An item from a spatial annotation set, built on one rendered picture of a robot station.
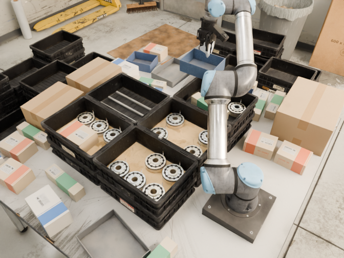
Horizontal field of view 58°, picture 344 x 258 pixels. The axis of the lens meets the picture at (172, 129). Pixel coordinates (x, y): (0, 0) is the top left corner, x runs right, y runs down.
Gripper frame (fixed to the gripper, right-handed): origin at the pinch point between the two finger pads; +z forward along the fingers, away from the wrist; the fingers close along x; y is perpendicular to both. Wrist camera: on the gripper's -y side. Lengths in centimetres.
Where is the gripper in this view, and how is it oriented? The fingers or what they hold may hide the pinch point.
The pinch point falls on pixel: (209, 55)
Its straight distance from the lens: 179.5
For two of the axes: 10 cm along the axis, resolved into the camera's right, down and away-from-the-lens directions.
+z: -0.5, 7.7, 6.3
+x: -5.9, 4.9, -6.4
